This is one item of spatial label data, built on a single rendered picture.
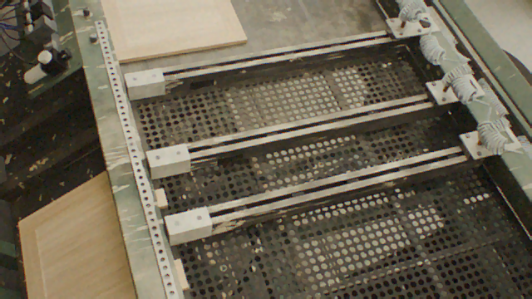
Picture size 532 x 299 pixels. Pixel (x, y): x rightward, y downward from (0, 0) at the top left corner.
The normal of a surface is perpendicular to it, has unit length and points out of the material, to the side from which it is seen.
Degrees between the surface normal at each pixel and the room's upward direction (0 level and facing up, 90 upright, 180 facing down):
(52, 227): 90
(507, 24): 90
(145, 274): 58
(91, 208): 90
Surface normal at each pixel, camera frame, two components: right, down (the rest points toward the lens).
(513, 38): -0.33, -0.22
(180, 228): 0.11, -0.58
